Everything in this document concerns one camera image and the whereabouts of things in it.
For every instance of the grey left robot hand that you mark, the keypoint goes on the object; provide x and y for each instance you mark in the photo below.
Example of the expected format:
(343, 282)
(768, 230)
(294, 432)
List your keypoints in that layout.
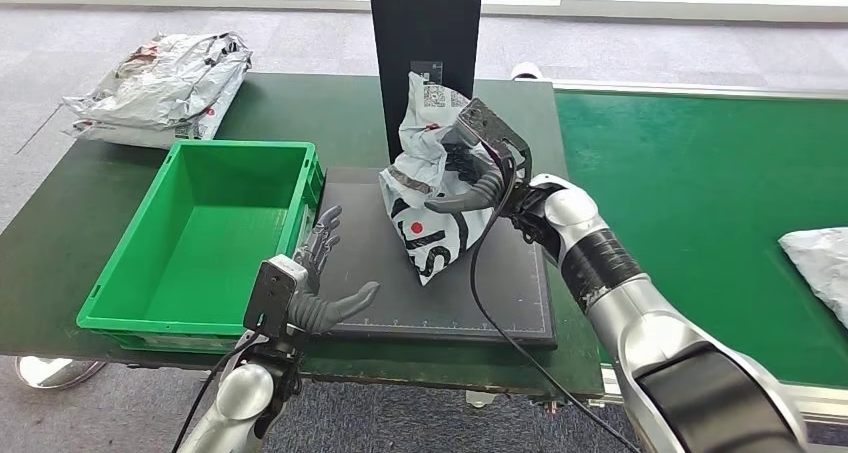
(331, 311)

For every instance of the green conveyor belt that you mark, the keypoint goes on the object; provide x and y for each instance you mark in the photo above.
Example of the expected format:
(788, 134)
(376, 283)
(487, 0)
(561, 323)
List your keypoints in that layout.
(662, 172)

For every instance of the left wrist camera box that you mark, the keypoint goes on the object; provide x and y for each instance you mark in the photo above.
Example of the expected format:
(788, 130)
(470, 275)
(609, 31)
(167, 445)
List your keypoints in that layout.
(272, 298)

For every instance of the black scanner column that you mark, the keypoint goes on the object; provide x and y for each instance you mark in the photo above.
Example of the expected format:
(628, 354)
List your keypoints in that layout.
(424, 26)

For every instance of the grey parcel with red mark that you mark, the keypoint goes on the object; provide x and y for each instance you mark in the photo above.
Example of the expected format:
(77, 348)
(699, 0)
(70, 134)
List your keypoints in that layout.
(821, 264)

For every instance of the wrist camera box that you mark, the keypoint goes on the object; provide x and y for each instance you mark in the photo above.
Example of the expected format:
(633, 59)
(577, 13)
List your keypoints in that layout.
(477, 119)
(272, 298)

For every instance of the green plastic crate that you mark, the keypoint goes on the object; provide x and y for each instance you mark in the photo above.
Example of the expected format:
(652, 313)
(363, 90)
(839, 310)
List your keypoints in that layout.
(212, 251)

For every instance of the crumpled grey parcel bag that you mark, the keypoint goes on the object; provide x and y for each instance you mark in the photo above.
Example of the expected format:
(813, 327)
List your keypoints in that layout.
(166, 79)

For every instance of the black scanner base plate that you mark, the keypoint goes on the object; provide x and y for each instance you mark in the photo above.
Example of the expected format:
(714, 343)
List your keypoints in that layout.
(371, 238)

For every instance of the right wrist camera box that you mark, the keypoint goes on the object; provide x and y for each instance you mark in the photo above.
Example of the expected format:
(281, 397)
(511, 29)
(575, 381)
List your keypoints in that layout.
(477, 119)

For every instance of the white table foot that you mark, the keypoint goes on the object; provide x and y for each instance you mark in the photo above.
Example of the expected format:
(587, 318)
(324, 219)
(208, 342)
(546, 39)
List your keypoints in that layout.
(480, 399)

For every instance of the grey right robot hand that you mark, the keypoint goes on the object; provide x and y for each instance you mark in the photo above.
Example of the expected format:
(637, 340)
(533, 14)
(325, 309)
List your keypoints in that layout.
(474, 195)

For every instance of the round chrome base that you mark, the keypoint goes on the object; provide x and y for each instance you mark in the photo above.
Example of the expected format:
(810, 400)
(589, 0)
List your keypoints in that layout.
(53, 372)

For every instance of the white parcel with red print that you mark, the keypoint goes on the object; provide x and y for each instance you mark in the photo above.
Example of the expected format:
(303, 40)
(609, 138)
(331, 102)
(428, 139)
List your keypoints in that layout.
(424, 238)

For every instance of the flat white parcel bag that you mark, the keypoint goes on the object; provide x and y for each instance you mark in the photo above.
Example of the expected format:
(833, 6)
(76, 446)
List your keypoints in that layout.
(192, 132)

